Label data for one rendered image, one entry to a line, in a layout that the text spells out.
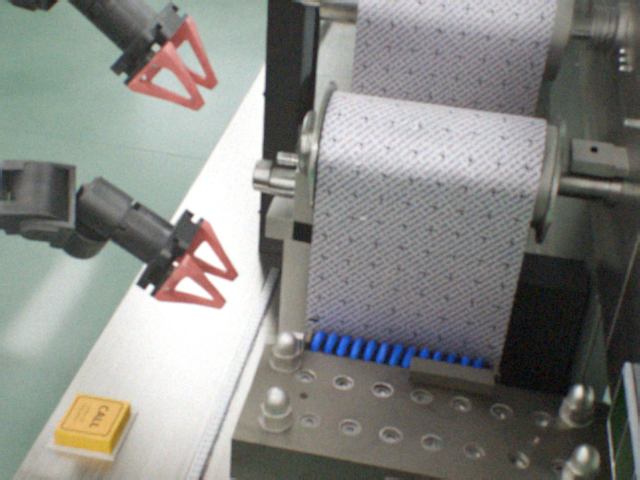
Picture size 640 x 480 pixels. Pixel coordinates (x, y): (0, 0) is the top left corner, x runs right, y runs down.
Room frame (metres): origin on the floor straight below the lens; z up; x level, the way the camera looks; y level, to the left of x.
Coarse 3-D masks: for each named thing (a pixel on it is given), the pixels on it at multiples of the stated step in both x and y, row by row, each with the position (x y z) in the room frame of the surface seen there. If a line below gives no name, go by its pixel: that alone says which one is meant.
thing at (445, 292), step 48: (336, 240) 0.93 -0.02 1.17; (384, 240) 0.92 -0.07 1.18; (432, 240) 0.91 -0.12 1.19; (480, 240) 0.91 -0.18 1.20; (336, 288) 0.93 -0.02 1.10; (384, 288) 0.92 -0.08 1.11; (432, 288) 0.91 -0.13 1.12; (480, 288) 0.91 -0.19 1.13; (384, 336) 0.92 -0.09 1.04; (432, 336) 0.91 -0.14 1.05; (480, 336) 0.90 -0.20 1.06
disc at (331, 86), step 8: (328, 88) 0.99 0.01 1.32; (336, 88) 1.04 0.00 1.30; (328, 96) 0.98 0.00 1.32; (320, 112) 0.95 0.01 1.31; (320, 120) 0.95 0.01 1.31; (320, 128) 0.94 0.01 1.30; (320, 136) 0.95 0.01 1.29; (312, 152) 0.93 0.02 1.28; (312, 160) 0.92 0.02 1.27; (312, 168) 0.92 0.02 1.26; (312, 176) 0.92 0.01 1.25; (312, 184) 0.92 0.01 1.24; (312, 192) 0.93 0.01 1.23; (312, 200) 0.93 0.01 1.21; (312, 208) 0.95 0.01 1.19
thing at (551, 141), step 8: (320, 104) 0.99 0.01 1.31; (552, 128) 0.97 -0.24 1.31; (552, 136) 0.95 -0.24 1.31; (312, 144) 0.95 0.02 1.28; (552, 144) 0.94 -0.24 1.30; (544, 152) 0.93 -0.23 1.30; (552, 152) 0.93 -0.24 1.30; (544, 160) 0.92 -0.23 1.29; (552, 160) 0.92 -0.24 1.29; (544, 168) 0.92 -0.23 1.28; (552, 168) 0.92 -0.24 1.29; (544, 176) 0.91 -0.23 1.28; (552, 176) 0.91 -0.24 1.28; (544, 184) 0.91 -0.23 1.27; (544, 192) 0.91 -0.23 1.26; (536, 200) 0.91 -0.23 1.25; (544, 200) 0.90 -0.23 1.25; (536, 208) 0.91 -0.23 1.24; (544, 208) 0.90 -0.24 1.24; (536, 216) 0.91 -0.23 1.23; (544, 216) 0.91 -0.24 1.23; (536, 224) 0.91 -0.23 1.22
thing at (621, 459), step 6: (624, 438) 0.62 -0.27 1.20; (624, 444) 0.61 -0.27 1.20; (630, 444) 0.60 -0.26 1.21; (624, 450) 0.61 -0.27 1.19; (630, 450) 0.59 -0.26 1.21; (618, 456) 0.62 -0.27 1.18; (624, 456) 0.60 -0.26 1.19; (630, 456) 0.59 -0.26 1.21; (618, 462) 0.61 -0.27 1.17; (624, 462) 0.60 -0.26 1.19; (630, 462) 0.58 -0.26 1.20; (618, 468) 0.61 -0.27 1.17; (624, 468) 0.59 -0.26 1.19; (630, 468) 0.58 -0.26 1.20; (618, 474) 0.60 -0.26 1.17; (624, 474) 0.59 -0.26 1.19; (630, 474) 0.57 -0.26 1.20
